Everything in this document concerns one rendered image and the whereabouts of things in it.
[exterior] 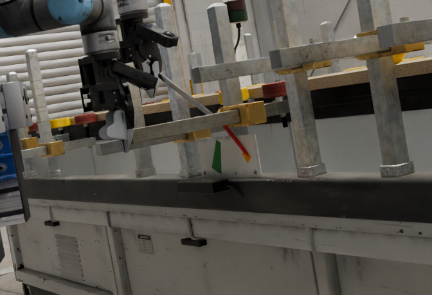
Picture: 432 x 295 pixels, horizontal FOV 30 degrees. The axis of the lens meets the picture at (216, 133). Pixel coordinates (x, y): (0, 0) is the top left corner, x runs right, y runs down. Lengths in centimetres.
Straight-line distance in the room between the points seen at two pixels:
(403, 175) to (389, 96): 15
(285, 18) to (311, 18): 990
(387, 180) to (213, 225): 72
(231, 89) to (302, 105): 26
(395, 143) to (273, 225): 48
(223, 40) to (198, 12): 965
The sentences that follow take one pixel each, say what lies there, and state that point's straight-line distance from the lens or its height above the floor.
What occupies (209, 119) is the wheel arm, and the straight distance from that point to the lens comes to 181.
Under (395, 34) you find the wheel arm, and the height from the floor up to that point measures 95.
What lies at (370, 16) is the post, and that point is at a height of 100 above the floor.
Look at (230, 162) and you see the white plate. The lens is 192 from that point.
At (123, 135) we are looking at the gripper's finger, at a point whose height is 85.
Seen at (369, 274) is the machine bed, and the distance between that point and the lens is 203.
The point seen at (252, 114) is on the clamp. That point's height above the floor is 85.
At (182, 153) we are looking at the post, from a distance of 212.
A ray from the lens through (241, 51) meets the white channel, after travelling 354.
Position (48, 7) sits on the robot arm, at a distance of 159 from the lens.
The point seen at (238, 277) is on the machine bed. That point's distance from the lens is 250.
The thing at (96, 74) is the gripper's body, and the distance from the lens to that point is 168.
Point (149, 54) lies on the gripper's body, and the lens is 201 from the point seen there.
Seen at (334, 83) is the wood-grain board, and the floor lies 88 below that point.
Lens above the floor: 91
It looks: 3 degrees down
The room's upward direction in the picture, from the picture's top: 10 degrees counter-clockwise
